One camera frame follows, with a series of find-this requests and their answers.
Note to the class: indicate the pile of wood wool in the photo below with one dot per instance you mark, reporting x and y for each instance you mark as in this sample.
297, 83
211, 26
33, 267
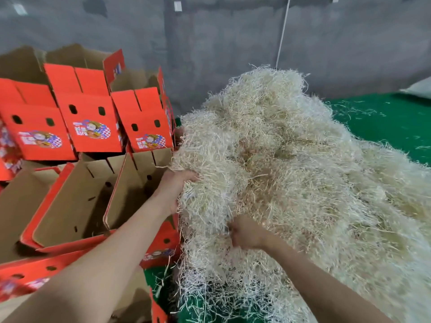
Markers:
323, 171

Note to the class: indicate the person's right forearm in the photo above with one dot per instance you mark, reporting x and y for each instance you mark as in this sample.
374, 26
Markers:
323, 286

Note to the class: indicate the white sack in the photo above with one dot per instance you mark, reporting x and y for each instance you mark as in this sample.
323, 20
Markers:
419, 88

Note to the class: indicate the white pole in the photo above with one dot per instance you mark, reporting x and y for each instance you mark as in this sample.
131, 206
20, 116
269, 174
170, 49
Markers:
283, 30

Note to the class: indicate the person's left hand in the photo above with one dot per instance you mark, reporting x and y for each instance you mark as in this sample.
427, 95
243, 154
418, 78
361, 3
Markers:
174, 188

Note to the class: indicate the person's right hand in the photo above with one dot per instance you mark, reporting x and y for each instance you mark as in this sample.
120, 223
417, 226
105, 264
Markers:
249, 233

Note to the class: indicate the person's left forearm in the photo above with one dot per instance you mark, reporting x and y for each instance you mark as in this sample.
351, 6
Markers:
87, 272

